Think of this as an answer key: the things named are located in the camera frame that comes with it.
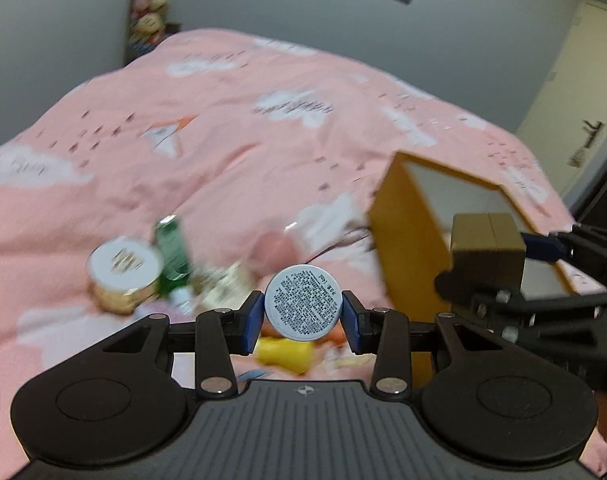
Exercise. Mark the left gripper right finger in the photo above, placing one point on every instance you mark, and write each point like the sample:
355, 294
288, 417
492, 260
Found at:
386, 334

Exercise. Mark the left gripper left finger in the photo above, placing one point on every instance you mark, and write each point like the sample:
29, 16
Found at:
220, 334

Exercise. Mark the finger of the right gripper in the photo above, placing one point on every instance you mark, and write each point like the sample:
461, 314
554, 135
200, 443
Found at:
583, 247
522, 318

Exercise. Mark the gold square box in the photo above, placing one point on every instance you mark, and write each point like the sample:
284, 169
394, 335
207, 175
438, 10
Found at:
489, 249

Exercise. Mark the yellow squeeze tube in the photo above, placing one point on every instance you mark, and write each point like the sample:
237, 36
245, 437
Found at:
295, 356

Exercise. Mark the small white round jar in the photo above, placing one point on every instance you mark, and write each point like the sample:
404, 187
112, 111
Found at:
303, 302

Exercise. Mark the green glass bottle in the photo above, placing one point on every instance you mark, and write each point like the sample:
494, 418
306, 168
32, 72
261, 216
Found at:
175, 282

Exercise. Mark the pink clear pouch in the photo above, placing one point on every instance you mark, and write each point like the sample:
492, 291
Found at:
276, 249

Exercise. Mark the white gold cream jar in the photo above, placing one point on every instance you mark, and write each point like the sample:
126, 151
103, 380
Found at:
123, 273

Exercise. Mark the orange cardboard box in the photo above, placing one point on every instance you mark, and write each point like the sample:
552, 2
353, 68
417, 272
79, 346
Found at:
411, 221

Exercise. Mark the cream door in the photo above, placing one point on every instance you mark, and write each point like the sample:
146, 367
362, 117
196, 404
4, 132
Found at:
574, 91

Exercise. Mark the pink patterned bed cover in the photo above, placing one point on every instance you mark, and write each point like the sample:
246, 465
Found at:
252, 143

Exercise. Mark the stuffed toy hanging column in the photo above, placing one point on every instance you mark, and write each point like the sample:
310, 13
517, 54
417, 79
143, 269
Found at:
146, 27

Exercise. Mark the black door handle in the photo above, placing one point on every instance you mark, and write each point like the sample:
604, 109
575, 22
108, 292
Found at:
592, 129

